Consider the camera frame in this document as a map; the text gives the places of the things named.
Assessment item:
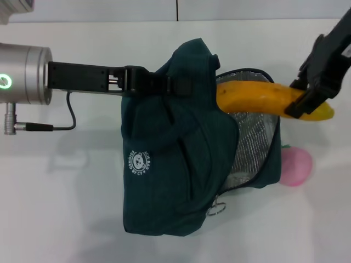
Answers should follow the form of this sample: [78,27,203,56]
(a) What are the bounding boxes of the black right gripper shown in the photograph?
[285,8,351,120]

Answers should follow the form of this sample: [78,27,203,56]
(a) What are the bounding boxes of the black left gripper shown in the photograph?
[47,61,194,96]

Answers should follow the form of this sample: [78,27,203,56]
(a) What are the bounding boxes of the yellow toy banana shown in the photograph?
[216,80,335,122]

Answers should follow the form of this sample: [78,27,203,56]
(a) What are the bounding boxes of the pink toy peach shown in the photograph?
[279,144,313,187]

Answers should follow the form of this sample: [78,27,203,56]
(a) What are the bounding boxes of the dark teal lunch bag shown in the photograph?
[120,38,283,237]

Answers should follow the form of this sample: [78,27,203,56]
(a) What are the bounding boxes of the white panel cabinet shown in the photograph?
[8,0,351,22]

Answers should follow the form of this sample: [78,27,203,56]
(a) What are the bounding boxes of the dark left gripper cable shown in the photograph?
[4,92,77,135]

